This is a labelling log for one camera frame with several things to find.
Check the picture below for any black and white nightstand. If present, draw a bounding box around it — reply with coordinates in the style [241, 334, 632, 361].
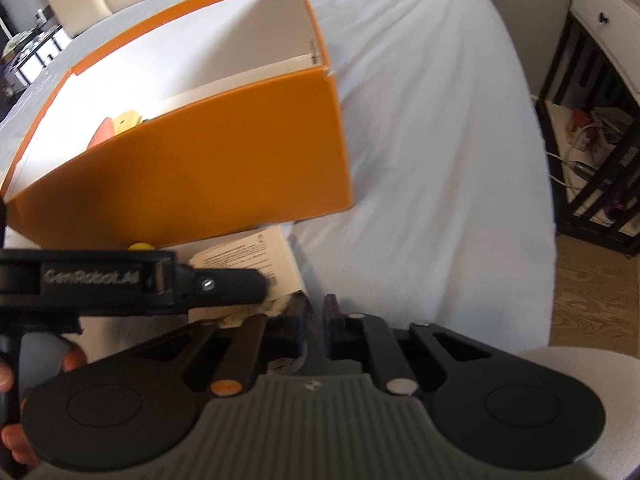
[537, 0, 640, 257]

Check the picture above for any orange cardboard box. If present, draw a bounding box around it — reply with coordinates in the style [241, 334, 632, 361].
[0, 0, 355, 251]

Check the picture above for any dark nightstand with white panels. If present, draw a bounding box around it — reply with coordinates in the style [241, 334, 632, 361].
[0, 5, 77, 92]

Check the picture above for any red item under nightstand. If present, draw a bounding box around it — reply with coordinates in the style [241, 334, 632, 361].
[569, 109, 594, 134]

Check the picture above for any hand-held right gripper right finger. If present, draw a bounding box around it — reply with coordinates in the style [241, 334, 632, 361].
[322, 292, 521, 398]

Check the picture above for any pink bottle with orange cap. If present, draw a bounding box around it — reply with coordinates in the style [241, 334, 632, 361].
[87, 117, 115, 150]

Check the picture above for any white cushion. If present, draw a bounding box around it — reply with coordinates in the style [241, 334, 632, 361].
[519, 345, 640, 480]

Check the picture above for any white cable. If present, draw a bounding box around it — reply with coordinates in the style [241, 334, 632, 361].
[544, 149, 587, 192]

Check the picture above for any person's left hand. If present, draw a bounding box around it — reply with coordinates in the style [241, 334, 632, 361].
[0, 345, 87, 467]

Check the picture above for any white drawstring bag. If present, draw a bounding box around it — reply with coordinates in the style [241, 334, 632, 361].
[188, 224, 309, 332]

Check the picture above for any yellow squeeze bottle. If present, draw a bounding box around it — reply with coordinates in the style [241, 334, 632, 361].
[110, 108, 144, 136]

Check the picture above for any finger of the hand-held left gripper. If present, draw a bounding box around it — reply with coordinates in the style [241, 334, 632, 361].
[172, 265, 269, 312]

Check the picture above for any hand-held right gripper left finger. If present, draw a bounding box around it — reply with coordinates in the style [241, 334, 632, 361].
[125, 292, 309, 398]

